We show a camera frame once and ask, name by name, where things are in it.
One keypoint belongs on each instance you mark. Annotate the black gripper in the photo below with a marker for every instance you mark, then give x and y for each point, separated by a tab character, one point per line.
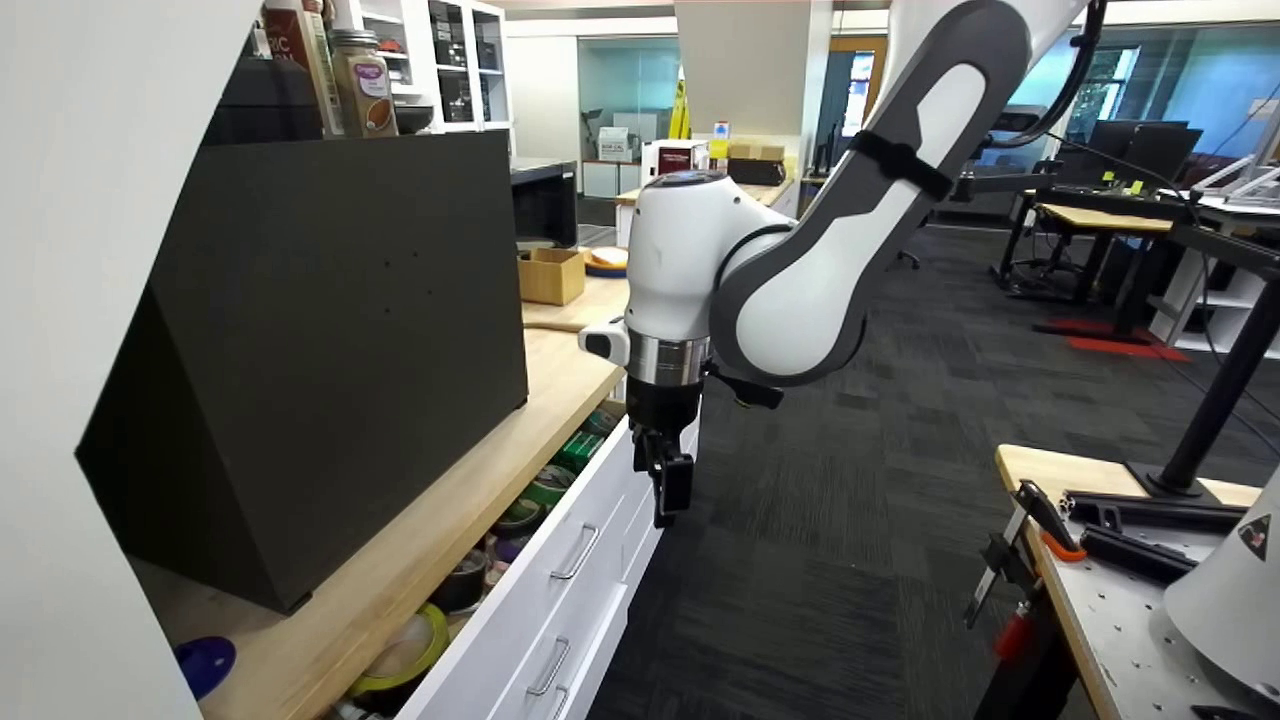
664	420

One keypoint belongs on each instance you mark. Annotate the white shallow cabinet drawer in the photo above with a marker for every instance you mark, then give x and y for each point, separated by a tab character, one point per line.
585	512

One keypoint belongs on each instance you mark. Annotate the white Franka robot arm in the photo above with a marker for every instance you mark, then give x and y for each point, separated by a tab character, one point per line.
826	282

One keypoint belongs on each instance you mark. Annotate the white deep cabinet drawer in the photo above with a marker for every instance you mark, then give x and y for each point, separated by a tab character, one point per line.
564	672

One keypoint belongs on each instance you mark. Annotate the green tape roll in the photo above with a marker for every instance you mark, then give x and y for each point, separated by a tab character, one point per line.
582	451

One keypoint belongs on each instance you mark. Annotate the black tape roll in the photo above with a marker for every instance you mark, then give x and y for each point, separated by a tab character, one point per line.
464	580

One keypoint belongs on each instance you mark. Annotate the wooden plate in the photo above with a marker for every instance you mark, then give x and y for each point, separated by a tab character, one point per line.
604	261

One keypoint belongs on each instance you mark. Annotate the cardboard box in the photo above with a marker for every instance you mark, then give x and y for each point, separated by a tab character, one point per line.
550	272

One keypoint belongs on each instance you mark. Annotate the yellow-green tape roll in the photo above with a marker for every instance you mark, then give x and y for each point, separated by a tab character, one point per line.
405	655

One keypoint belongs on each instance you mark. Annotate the black appliance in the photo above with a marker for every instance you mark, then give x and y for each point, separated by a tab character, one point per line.
546	203

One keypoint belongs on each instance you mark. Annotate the red and white box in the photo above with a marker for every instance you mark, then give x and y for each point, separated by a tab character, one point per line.
677	160

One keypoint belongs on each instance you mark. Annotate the black case on table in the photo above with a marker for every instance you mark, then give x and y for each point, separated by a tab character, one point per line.
758	166

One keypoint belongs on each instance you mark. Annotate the black metal tool chest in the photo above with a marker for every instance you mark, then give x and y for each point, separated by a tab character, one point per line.
334	361

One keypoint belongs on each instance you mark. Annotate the yellow bottle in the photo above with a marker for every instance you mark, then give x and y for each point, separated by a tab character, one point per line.
682	113

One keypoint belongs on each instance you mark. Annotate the black and orange clamp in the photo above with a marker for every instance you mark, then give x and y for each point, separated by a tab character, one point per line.
1050	512

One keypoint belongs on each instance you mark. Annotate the red floor mat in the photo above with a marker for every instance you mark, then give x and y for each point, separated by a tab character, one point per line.
1108	346

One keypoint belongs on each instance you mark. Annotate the short black clamp bar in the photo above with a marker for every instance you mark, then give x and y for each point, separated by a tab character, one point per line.
1134	553

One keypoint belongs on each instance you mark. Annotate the black table clamp bar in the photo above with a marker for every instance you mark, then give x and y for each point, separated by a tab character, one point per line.
1154	512

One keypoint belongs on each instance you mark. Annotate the white shelf unit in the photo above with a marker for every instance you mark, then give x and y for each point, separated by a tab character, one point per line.
454	62

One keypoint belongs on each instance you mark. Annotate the blue round lid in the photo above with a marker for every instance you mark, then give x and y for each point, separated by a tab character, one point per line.
200	665

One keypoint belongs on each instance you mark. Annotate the wood-topped black desk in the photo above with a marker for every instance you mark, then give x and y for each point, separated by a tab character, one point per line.
1106	221

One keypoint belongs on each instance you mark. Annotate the black stand pole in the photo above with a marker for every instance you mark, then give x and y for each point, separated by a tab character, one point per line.
1222	392

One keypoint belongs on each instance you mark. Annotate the white side cabinet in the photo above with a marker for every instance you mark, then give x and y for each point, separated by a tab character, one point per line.
1202	307

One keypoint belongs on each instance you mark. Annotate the black block on chest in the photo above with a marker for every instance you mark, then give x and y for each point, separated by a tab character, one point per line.
254	106

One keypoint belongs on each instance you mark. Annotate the black computer monitor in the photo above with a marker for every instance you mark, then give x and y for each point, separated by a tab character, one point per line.
1141	144

